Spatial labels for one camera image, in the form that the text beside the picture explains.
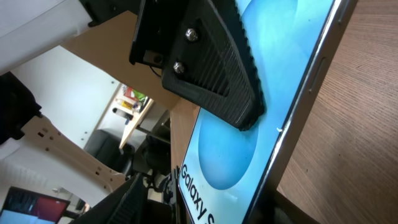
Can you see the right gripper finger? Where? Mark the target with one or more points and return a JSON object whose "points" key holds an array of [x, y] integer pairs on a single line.
{"points": [[124, 205]]}

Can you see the wooden shelf with items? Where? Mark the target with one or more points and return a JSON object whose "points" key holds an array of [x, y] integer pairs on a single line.
{"points": [[128, 106]]}

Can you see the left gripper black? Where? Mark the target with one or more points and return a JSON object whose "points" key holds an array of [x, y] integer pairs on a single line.
{"points": [[210, 64]]}

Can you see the black office chair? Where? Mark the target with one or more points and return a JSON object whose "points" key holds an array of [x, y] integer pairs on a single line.
{"points": [[104, 146]]}

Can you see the laptop with lit screen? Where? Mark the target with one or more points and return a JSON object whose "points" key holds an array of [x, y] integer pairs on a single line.
{"points": [[24, 206]]}

